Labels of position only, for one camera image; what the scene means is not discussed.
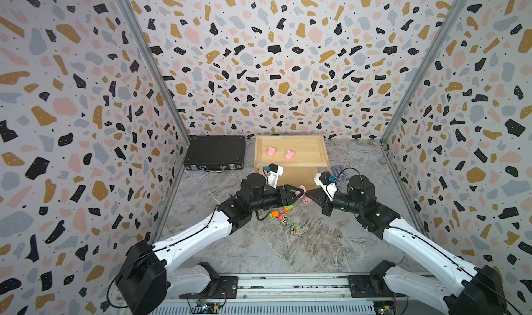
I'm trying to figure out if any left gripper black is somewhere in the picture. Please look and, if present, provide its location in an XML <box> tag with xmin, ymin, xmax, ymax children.
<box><xmin>249</xmin><ymin>185</ymin><xmax>305</xmax><ymax>214</ymax></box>

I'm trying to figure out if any green orange mixer truck toy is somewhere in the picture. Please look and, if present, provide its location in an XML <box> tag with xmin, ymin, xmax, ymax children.
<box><xmin>268</xmin><ymin>211</ymin><xmax>280</xmax><ymax>221</ymax></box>

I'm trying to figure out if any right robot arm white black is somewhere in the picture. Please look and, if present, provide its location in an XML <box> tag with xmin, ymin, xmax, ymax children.
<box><xmin>306</xmin><ymin>172</ymin><xmax>508</xmax><ymax>314</ymax></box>

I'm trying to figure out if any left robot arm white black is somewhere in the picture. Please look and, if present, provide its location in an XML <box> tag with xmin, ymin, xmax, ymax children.
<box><xmin>112</xmin><ymin>173</ymin><xmax>305</xmax><ymax>314</ymax></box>

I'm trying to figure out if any orange green dump truck toy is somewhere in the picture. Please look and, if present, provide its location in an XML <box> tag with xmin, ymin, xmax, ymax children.
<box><xmin>282</xmin><ymin>205</ymin><xmax>294</xmax><ymax>214</ymax></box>

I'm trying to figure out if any green pink mixer truck toy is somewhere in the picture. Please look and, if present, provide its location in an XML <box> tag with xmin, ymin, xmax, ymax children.
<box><xmin>278</xmin><ymin>214</ymin><xmax>288</xmax><ymax>225</ymax></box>

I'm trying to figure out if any blue card deck box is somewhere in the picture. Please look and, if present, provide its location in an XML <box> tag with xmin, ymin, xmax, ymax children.
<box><xmin>331</xmin><ymin>165</ymin><xmax>349</xmax><ymax>181</ymax></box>

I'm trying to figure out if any green overturned toy truck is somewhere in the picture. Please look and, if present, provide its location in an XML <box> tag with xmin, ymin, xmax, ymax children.
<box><xmin>290</xmin><ymin>223</ymin><xmax>300</xmax><ymax>235</ymax></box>

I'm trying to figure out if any wooden two-tier shelf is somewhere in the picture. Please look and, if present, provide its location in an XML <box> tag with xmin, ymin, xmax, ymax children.
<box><xmin>254</xmin><ymin>136</ymin><xmax>330</xmax><ymax>190</ymax></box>

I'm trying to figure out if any black briefcase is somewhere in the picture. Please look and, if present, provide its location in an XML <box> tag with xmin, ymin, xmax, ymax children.
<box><xmin>184</xmin><ymin>136</ymin><xmax>246</xmax><ymax>172</ymax></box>

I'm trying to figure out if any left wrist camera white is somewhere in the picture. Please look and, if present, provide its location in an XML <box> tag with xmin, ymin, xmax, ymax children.
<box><xmin>263</xmin><ymin>163</ymin><xmax>283</xmax><ymax>188</ymax></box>

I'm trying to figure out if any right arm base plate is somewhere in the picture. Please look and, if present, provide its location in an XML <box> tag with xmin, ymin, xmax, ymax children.
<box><xmin>347</xmin><ymin>274</ymin><xmax>405</xmax><ymax>298</ymax></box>

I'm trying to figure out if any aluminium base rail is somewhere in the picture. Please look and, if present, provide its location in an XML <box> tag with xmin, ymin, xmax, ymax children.
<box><xmin>119</xmin><ymin>269</ymin><xmax>444</xmax><ymax>314</ymax></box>

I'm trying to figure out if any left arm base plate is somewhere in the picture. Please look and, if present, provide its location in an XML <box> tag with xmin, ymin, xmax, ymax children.
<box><xmin>180</xmin><ymin>276</ymin><xmax>238</xmax><ymax>300</ymax></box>

